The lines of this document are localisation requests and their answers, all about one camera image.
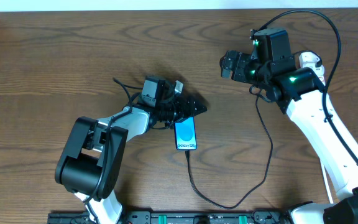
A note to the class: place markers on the blue Samsung Galaxy smartphone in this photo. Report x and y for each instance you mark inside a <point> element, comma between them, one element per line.
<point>185,135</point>

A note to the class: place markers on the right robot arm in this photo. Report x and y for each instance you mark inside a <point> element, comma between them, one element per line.
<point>298,92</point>

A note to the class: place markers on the white USB wall charger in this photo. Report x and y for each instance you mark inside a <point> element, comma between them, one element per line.
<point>310,58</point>

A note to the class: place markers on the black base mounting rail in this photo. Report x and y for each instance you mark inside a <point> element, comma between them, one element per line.
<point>260,216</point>

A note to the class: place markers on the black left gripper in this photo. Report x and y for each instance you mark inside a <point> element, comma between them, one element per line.
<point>178,109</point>

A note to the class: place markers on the white power strip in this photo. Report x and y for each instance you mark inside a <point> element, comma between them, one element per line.
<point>319,71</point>

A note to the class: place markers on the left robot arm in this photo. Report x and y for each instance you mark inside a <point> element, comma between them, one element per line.
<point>91,159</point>

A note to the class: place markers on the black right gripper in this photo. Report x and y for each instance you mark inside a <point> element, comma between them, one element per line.
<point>234,66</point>

